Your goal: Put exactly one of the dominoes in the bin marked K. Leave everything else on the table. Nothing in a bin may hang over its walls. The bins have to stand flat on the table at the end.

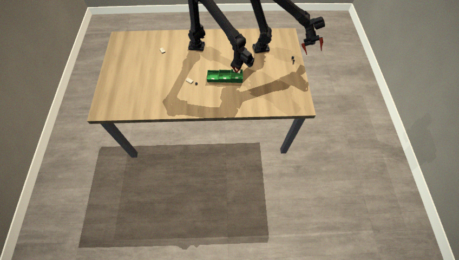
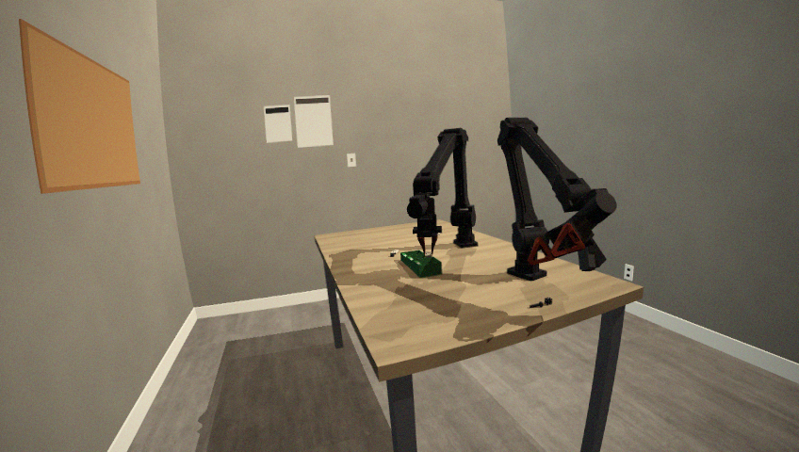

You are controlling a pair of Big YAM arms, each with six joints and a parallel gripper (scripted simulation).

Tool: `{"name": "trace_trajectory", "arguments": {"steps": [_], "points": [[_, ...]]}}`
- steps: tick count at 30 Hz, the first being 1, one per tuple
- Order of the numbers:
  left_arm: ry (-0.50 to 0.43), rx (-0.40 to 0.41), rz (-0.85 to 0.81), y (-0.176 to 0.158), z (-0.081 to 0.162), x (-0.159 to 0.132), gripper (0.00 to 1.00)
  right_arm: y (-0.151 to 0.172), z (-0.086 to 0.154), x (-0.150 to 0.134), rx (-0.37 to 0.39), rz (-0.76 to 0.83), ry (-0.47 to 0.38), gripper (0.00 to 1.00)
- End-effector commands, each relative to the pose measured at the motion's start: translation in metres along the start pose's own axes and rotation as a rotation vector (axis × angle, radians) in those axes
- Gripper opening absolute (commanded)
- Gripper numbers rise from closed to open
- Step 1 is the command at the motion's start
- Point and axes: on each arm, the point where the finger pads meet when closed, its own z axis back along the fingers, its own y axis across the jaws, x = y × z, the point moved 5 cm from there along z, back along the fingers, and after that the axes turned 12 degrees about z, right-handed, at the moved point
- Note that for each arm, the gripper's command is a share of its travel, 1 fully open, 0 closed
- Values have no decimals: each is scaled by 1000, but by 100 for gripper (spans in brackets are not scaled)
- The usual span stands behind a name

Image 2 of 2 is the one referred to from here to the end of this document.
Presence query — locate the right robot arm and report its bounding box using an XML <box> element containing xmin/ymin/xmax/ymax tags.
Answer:
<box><xmin>407</xmin><ymin>128</ymin><xmax>478</xmax><ymax>248</ymax></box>

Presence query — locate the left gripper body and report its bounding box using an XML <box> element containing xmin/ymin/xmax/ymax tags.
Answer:
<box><xmin>545</xmin><ymin>216</ymin><xmax>587</xmax><ymax>251</ymax></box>

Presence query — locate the green three-compartment bin rack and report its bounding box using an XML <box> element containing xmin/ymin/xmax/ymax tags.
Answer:
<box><xmin>400</xmin><ymin>250</ymin><xmax>442</xmax><ymax>278</ymax></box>

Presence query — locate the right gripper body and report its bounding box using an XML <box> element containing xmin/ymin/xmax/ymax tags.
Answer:
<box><xmin>413</xmin><ymin>213</ymin><xmax>442</xmax><ymax>237</ymax></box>

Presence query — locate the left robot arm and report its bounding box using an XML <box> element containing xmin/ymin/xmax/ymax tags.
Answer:
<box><xmin>497</xmin><ymin>118</ymin><xmax>617</xmax><ymax>281</ymax></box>

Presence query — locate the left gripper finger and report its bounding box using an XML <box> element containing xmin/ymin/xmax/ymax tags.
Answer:
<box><xmin>550</xmin><ymin>223</ymin><xmax>585</xmax><ymax>257</ymax></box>
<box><xmin>528</xmin><ymin>236</ymin><xmax>555</xmax><ymax>266</ymax></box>

